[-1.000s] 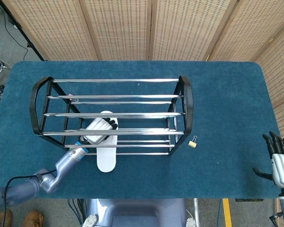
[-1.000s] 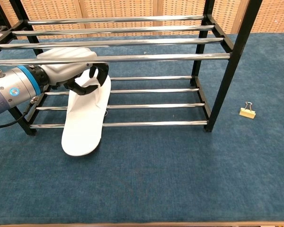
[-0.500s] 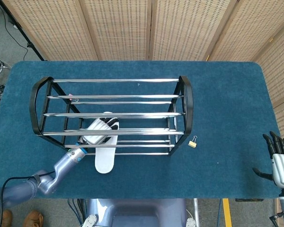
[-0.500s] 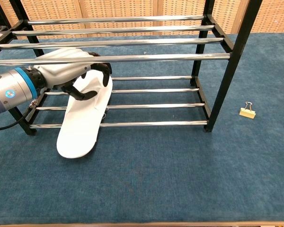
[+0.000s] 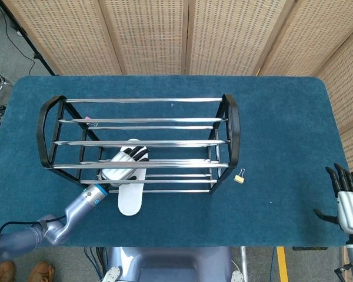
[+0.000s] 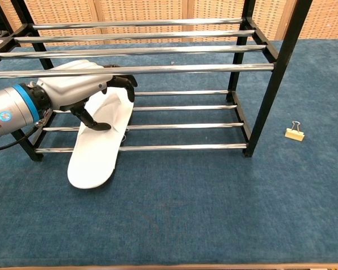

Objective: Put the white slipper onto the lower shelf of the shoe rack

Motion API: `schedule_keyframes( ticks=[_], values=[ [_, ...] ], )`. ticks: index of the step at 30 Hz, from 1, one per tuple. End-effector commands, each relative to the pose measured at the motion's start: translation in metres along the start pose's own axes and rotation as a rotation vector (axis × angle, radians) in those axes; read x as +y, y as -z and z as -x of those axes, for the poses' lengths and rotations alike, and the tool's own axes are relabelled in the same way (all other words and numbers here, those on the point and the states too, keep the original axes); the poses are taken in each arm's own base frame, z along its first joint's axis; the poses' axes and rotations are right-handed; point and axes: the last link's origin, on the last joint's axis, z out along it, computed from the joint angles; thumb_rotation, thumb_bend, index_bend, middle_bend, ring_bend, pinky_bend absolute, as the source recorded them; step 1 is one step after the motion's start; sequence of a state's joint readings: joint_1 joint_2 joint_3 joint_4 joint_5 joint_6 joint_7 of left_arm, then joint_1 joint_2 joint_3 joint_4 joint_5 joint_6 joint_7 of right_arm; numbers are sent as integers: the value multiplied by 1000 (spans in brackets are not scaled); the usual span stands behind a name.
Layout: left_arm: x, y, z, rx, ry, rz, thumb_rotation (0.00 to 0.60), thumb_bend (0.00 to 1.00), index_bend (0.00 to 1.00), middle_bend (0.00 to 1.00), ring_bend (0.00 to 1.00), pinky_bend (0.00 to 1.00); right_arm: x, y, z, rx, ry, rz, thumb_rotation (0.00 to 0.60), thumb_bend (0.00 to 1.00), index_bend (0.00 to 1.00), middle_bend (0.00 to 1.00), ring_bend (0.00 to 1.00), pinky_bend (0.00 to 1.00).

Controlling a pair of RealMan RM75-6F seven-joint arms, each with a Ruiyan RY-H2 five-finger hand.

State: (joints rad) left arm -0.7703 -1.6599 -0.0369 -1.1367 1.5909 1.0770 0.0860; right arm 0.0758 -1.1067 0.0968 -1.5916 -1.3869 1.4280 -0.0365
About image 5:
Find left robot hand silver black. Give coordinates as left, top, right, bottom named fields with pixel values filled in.
left=99, top=145, right=151, bottom=187

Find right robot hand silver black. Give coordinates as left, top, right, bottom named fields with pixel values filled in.
left=313, top=163, right=353, bottom=236

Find white slipper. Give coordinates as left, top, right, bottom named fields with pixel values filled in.
left=117, top=138, right=149, bottom=217

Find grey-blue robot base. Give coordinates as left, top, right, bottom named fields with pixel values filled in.
left=101, top=246, right=248, bottom=282

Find black shoe rack chrome bars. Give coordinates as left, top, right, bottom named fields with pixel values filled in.
left=36, top=93, right=241, bottom=194

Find blue carpet table mat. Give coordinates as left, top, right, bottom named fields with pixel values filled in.
left=0, top=75, right=351, bottom=247

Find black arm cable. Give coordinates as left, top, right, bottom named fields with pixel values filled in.
left=0, top=216, right=68, bottom=282

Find thin black floor cable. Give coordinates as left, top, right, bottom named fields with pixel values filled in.
left=4, top=13, right=36, bottom=76

